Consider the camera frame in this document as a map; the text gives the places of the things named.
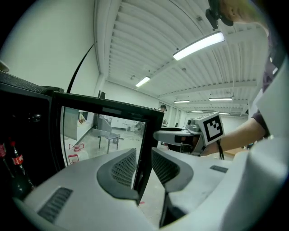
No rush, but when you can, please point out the person's head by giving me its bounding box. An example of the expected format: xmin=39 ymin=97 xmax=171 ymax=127
xmin=219 ymin=0 xmax=270 ymax=31

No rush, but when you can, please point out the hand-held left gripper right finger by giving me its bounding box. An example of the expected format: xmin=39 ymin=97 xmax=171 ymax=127
xmin=151 ymin=147 xmax=237 ymax=215

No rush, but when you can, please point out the red and white package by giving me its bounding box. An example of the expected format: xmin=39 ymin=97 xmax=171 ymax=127
xmin=67 ymin=154 xmax=80 ymax=165
xmin=68 ymin=143 xmax=85 ymax=152

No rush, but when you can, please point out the person's right forearm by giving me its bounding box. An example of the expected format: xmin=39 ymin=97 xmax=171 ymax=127
xmin=200 ymin=117 xmax=266 ymax=157

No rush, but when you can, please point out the black wall cable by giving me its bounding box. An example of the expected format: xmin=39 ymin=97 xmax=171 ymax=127
xmin=66 ymin=43 xmax=95 ymax=93

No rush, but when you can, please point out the black glass-door fridge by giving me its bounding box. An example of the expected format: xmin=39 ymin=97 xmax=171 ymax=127
xmin=0 ymin=69 xmax=165 ymax=203

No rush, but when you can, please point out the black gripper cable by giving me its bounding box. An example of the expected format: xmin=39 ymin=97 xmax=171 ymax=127
xmin=217 ymin=139 xmax=225 ymax=160

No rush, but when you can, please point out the black head-worn camera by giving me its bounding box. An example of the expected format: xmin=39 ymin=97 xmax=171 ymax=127
xmin=205 ymin=0 xmax=234 ymax=30

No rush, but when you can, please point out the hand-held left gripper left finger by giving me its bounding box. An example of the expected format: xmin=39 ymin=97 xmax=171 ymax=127
xmin=23 ymin=148 xmax=158 ymax=231

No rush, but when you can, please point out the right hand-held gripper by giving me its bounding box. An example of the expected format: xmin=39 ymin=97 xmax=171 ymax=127
xmin=153 ymin=111 xmax=225 ymax=157

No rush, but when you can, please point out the grey metal cabinet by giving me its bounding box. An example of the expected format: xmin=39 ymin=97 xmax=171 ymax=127
xmin=93 ymin=114 xmax=113 ymax=136

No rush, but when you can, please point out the dark red-label soda bottle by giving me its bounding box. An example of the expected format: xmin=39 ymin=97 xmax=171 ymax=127
xmin=9 ymin=140 xmax=35 ymax=199
xmin=0 ymin=142 xmax=14 ymax=179

